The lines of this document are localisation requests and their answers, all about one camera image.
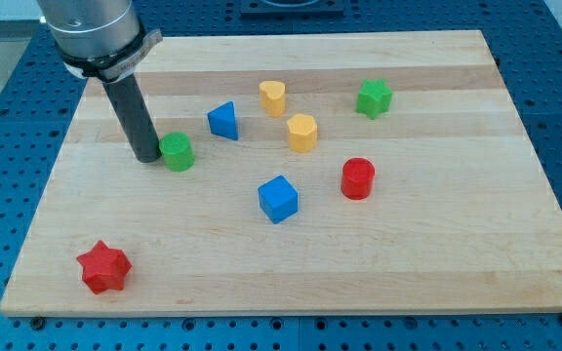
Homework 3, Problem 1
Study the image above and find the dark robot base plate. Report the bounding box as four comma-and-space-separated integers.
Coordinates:
240, 0, 345, 17

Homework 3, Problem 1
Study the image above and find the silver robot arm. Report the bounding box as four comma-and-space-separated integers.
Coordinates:
38, 0, 163, 84

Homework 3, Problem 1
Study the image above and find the red cylinder block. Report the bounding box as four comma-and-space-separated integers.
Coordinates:
341, 158, 376, 200

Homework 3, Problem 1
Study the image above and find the yellow heart block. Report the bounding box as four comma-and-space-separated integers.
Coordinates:
259, 80, 286, 117

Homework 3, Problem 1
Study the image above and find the green star block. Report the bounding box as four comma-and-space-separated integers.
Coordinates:
355, 79, 393, 120

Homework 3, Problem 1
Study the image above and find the yellow hexagon block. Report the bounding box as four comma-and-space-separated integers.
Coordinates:
287, 114, 318, 153

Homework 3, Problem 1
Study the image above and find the red star block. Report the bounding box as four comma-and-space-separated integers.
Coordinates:
76, 240, 132, 294

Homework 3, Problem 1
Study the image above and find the green cylinder block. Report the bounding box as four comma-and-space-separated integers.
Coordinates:
159, 132, 195, 172

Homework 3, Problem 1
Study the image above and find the blue triangle block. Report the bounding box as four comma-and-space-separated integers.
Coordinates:
207, 101, 239, 140

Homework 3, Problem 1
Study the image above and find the wooden board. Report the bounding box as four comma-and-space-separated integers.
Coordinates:
0, 30, 562, 318

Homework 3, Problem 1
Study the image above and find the blue cube block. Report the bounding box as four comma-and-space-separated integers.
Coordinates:
258, 175, 299, 224

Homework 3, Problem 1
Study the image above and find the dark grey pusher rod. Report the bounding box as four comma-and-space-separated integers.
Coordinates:
103, 75, 161, 163

